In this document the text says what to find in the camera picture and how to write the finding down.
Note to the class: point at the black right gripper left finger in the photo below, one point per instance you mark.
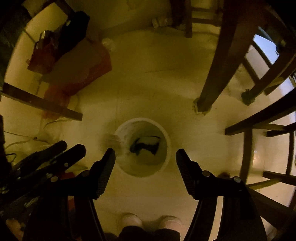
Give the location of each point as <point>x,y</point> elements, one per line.
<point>87,187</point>

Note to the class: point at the white plastic trash bin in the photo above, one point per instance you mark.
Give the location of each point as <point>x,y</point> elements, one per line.
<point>144,147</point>

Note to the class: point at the wooden table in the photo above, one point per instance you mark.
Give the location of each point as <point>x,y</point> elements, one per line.
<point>240,20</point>

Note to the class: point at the small wooden stool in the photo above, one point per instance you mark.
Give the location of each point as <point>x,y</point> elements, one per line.
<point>269,147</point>

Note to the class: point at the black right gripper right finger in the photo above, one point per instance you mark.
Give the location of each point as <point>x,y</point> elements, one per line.
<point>240,219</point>

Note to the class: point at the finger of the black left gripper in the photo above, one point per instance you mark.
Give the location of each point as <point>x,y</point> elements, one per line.
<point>36,159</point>
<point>50,171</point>

